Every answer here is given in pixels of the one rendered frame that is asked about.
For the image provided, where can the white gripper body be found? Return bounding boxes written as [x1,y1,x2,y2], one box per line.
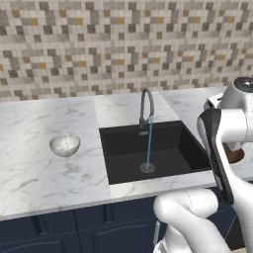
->
[203,93,226,112]

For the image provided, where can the brown bowl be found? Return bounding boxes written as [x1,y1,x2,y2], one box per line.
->
[225,144,247,165]

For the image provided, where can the black sink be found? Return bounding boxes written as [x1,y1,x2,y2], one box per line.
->
[98,120,212,186]

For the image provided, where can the grey curved tap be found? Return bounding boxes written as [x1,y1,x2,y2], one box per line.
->
[138,87,155,130]

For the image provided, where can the blue water stream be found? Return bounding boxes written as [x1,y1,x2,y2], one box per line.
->
[145,115,155,171]

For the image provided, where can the navy cupboard door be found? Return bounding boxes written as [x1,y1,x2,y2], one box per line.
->
[209,187,247,252]
[74,197,160,253]
[0,210,78,253]

